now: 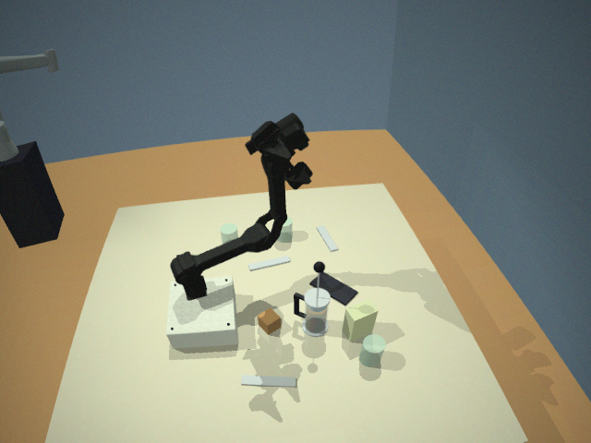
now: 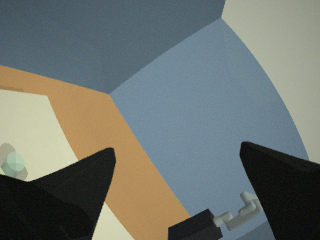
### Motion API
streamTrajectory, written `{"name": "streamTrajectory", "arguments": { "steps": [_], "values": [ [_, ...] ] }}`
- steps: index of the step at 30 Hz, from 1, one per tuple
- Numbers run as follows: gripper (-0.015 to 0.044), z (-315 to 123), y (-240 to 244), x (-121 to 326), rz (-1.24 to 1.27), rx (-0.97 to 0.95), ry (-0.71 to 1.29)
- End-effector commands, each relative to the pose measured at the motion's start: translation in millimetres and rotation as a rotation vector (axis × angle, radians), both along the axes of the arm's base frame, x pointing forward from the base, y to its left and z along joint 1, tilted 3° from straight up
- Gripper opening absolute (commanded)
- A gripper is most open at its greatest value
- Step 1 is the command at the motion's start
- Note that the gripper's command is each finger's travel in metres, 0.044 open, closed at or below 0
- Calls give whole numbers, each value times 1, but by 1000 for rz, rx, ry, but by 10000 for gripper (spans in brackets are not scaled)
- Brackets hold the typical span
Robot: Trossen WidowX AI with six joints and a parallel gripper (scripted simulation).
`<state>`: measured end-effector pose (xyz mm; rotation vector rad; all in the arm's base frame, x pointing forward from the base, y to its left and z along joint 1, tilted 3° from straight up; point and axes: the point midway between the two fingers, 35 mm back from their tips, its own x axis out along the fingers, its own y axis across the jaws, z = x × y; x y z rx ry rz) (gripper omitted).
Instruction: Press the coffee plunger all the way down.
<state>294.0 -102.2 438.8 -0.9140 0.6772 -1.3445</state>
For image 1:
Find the brown cube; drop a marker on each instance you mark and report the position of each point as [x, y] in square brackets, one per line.
[269, 321]

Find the pale green box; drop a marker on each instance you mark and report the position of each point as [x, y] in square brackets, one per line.
[359, 320]

